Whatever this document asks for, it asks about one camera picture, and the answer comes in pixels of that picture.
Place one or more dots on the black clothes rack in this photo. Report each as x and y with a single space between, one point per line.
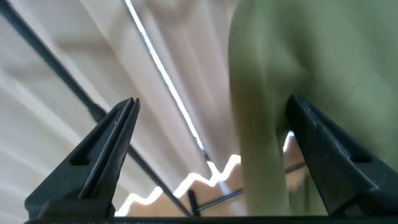
46 56

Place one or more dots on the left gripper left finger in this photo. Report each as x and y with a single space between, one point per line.
77 174

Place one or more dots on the white curtain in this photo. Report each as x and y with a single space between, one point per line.
155 31

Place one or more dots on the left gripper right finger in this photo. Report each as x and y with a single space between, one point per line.
339 168

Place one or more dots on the green garment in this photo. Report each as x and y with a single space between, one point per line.
326 46

